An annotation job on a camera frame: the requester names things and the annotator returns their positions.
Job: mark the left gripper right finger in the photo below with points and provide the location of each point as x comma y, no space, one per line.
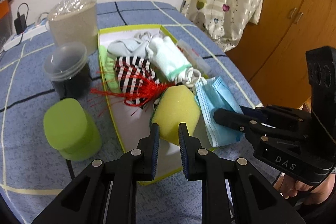
232,191

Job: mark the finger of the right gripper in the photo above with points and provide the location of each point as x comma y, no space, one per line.
239,122
253,112

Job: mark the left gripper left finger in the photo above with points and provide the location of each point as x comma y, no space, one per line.
105,192

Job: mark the yellow sponge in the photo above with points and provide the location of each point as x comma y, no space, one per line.
177,105

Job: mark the red tassel ornament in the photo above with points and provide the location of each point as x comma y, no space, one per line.
144,87

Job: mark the white green-trimmed sock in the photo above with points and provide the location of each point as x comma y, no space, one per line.
166,56

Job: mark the striped sock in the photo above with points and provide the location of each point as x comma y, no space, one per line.
126,65

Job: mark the green cleaning cloth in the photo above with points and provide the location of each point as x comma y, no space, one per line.
107,63

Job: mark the grey work glove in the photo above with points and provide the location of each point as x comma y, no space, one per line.
135,46

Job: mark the black white striped ball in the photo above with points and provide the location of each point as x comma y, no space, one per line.
157,96

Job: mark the person right hand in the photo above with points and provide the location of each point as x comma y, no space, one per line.
290,187

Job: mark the green plastic jar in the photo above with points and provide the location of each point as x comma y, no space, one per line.
71,130

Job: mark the green white shallow box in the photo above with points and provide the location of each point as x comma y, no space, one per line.
133,123

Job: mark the wooden wardrobe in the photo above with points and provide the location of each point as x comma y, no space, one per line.
271,54

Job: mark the white power strip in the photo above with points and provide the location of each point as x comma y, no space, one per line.
29,33

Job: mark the orange lidded storage bin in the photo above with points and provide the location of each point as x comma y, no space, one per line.
4,9

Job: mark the black charger with cable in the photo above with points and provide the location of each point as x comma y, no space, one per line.
20,23

